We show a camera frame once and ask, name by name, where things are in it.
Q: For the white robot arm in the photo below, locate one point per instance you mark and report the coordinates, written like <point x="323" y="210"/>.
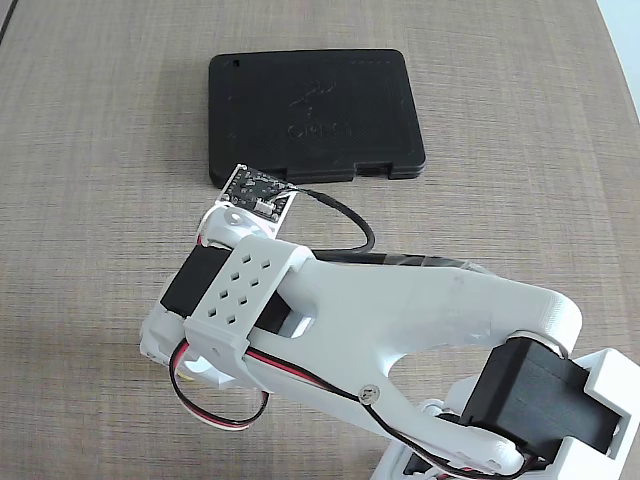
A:
<point x="425" y="310"/>

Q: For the black plastic case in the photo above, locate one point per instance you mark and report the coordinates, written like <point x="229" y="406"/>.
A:
<point x="320" y="125"/>

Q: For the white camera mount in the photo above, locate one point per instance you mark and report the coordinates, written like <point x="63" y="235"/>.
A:
<point x="225" y="227"/>

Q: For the small camera circuit board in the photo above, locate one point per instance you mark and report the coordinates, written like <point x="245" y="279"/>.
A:
<point x="255" y="192"/>

